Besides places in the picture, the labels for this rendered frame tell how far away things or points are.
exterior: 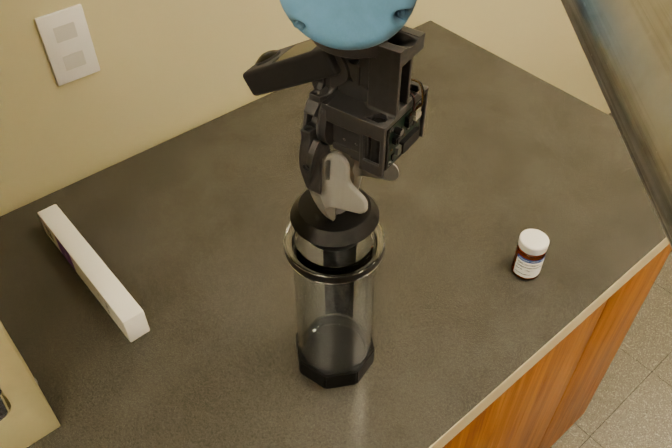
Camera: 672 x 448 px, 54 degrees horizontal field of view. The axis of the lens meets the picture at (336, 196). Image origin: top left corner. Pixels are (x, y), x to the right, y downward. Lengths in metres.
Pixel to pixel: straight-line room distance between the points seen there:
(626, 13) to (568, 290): 0.79
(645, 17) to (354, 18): 0.17
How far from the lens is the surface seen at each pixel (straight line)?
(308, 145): 0.56
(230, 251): 1.00
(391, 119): 0.52
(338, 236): 0.64
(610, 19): 0.23
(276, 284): 0.95
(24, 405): 0.83
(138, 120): 1.20
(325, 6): 0.35
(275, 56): 0.60
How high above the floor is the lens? 1.68
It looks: 44 degrees down
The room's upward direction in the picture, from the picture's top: straight up
